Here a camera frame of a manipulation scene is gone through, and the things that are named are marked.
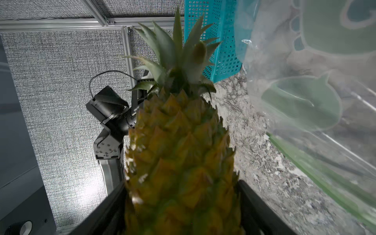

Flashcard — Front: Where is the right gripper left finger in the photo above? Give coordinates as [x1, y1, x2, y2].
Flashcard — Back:
[71, 183, 127, 235]

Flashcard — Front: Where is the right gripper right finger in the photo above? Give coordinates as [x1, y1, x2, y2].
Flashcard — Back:
[237, 180, 296, 235]

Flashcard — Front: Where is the yellow pineapple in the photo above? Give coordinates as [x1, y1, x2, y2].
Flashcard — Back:
[123, 12, 245, 235]

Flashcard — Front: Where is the clear zip-top bag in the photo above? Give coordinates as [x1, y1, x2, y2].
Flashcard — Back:
[234, 1, 376, 231]

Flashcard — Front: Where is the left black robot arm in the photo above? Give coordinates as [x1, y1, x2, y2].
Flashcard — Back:
[86, 86, 147, 195]

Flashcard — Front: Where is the teal plastic basket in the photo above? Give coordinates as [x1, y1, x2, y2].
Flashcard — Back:
[184, 0, 242, 83]

